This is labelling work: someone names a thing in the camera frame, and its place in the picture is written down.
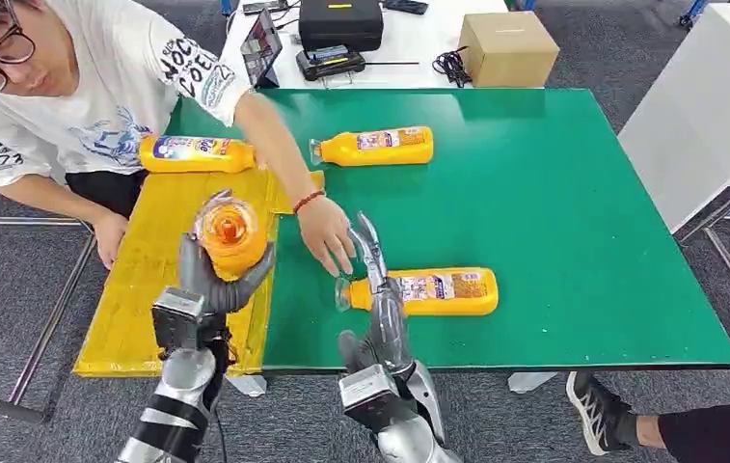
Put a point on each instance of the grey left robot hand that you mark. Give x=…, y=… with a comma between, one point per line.
x=211, y=297

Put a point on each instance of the person's right hand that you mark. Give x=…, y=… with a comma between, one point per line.
x=109, y=239

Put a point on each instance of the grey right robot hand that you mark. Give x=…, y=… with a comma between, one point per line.
x=390, y=332

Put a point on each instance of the person's left hand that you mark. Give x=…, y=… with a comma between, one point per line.
x=323, y=233

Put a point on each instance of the orange drink bottle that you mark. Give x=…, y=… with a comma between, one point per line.
x=454, y=294
x=371, y=148
x=195, y=155
x=233, y=236

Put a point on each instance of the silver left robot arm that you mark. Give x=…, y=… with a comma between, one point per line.
x=179, y=383

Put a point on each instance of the yellow plastic sheet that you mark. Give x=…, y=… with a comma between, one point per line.
x=141, y=287

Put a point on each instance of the white table foot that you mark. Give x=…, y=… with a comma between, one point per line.
x=530, y=382
x=248, y=385

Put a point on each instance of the person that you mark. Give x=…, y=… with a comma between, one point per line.
x=716, y=434
x=83, y=96

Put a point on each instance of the black controller device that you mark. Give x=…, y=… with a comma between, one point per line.
x=330, y=64

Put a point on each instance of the green table mat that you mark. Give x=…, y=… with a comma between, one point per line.
x=530, y=223

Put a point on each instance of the black tablet on stand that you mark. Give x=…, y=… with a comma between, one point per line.
x=261, y=48

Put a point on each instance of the white table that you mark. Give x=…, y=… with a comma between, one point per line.
x=403, y=41

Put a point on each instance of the black carrying case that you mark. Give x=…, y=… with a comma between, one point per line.
x=340, y=24

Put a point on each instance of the black white sneaker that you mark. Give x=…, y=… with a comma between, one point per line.
x=597, y=412

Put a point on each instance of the black phone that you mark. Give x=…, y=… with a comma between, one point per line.
x=265, y=7

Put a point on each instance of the black remote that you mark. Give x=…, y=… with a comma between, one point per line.
x=405, y=6

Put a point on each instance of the brown cardboard box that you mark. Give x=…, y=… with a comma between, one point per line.
x=506, y=54

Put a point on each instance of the pale grey table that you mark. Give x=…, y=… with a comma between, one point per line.
x=703, y=115

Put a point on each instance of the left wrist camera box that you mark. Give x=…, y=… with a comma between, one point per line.
x=176, y=319

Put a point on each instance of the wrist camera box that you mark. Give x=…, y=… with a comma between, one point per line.
x=176, y=319
x=367, y=391

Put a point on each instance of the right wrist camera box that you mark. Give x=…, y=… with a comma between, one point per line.
x=367, y=391

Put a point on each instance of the blue frame part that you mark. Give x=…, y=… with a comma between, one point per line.
x=690, y=13
x=228, y=6

